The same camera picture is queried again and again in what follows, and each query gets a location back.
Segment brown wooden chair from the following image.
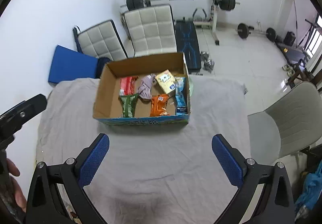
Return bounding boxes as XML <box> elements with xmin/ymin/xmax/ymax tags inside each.
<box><xmin>286</xmin><ymin>59</ymin><xmax>314</xmax><ymax>88</ymax></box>

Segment green snack bag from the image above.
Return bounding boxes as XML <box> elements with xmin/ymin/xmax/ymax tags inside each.
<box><xmin>119</xmin><ymin>93</ymin><xmax>139</xmax><ymax>118</ymax></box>

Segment red snack packet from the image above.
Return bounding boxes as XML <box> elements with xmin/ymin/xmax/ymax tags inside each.
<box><xmin>119</xmin><ymin>76</ymin><xmax>138</xmax><ymax>96</ymax></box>

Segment open cardboard box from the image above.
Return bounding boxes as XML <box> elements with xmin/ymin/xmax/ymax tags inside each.
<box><xmin>93</xmin><ymin>52</ymin><xmax>190</xmax><ymax>125</ymax></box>

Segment white padded chair right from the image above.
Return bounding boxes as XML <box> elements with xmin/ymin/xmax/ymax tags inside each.
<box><xmin>123</xmin><ymin>5</ymin><xmax>177</xmax><ymax>57</ymax></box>

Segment black speaker box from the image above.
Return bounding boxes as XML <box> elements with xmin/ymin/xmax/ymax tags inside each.
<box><xmin>283</xmin><ymin>31</ymin><xmax>296</xmax><ymax>46</ymax></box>

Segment white bench press rack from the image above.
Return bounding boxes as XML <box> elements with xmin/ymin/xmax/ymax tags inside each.
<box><xmin>143</xmin><ymin>0</ymin><xmax>220</xmax><ymax>46</ymax></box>

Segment blue plastic bag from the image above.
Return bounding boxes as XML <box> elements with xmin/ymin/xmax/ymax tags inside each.
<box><xmin>295</xmin><ymin>162</ymin><xmax>321</xmax><ymax>215</ymax></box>

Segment white padded chair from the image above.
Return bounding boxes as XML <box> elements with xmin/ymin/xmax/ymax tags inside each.
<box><xmin>73</xmin><ymin>19</ymin><xmax>128</xmax><ymax>61</ymax></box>
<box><xmin>123</xmin><ymin>5</ymin><xmax>177</xmax><ymax>57</ymax></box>

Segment chrome dumbbells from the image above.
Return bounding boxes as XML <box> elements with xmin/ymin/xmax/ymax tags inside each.
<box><xmin>200</xmin><ymin>51</ymin><xmax>215</xmax><ymax>73</ymax></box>

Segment orange snack bag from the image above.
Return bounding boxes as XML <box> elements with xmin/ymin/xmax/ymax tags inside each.
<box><xmin>150</xmin><ymin>94</ymin><xmax>169</xmax><ymax>117</ymax></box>

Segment person's left hand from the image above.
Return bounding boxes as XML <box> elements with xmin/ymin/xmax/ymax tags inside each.
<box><xmin>7</xmin><ymin>158</ymin><xmax>27</xmax><ymax>213</ymax></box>

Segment white padded chair left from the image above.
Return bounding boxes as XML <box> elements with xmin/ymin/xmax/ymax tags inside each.
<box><xmin>73</xmin><ymin>19</ymin><xmax>128</xmax><ymax>61</ymax></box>

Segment grey plastic chair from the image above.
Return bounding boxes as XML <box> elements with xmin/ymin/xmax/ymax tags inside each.
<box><xmin>247</xmin><ymin>82</ymin><xmax>321</xmax><ymax>165</ymax></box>

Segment grey table cloth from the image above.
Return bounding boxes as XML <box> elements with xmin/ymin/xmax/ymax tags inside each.
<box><xmin>37</xmin><ymin>76</ymin><xmax>250</xmax><ymax>223</ymax></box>

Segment blue snack bag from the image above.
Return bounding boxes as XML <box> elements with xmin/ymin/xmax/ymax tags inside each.
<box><xmin>175</xmin><ymin>76</ymin><xmax>187</xmax><ymax>115</ymax></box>

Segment yellow tissue pack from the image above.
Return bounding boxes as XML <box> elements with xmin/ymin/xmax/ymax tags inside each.
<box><xmin>155</xmin><ymin>70</ymin><xmax>176</xmax><ymax>96</ymax></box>

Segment purple cloth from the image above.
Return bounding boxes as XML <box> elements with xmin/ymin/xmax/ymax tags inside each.
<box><xmin>137</xmin><ymin>74</ymin><xmax>156</xmax><ymax>101</ymax></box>

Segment blue foam mat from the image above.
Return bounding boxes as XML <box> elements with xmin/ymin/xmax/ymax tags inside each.
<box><xmin>48</xmin><ymin>45</ymin><xmax>98</xmax><ymax>84</ymax></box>

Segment black weight bench pad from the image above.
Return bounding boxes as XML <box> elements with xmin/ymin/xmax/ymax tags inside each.
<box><xmin>175</xmin><ymin>20</ymin><xmax>201</xmax><ymax>73</ymax></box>

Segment dark blue cloth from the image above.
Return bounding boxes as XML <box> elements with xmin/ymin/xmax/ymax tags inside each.
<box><xmin>96</xmin><ymin>57</ymin><xmax>111</xmax><ymax>79</ymax></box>

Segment small floor barbell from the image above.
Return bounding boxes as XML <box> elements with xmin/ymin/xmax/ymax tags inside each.
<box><xmin>237</xmin><ymin>23</ymin><xmax>277</xmax><ymax>42</ymax></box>

